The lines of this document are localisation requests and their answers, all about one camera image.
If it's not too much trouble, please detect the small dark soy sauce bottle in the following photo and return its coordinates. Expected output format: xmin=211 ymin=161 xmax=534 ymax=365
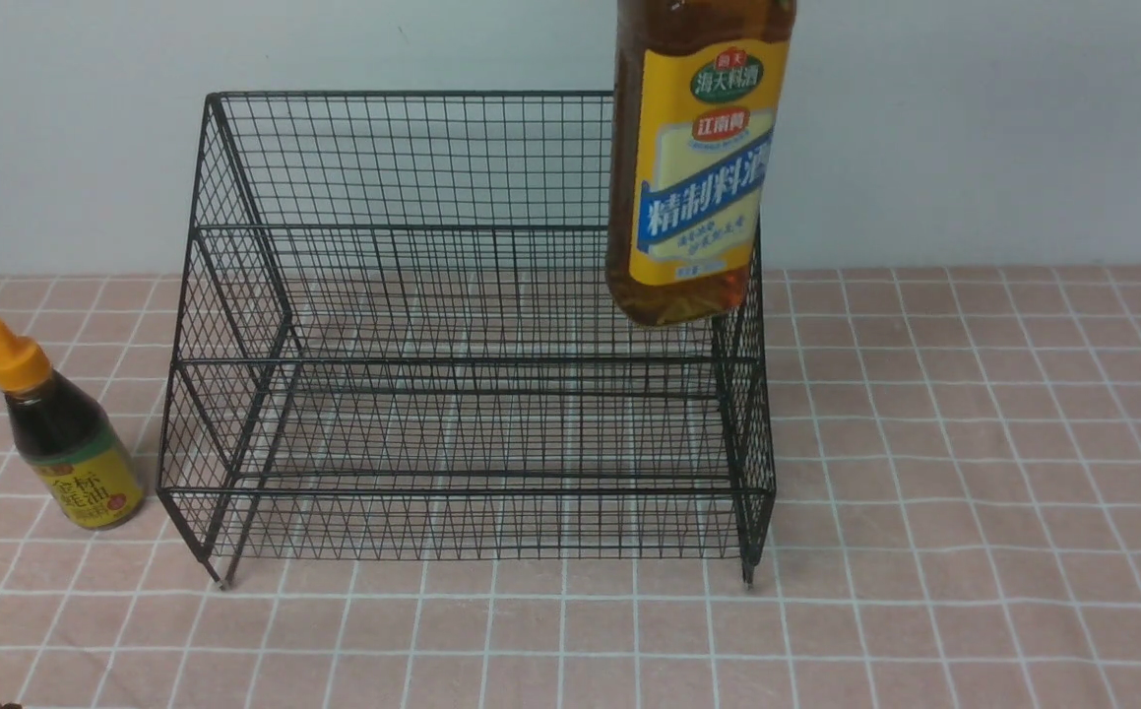
xmin=0 ymin=319 xmax=146 ymax=531

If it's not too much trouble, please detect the large amber cooking wine bottle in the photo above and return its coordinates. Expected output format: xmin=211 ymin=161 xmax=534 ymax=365
xmin=605 ymin=1 xmax=796 ymax=327

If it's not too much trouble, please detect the black wire mesh shelf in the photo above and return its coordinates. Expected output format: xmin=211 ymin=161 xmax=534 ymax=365
xmin=157 ymin=91 xmax=777 ymax=587

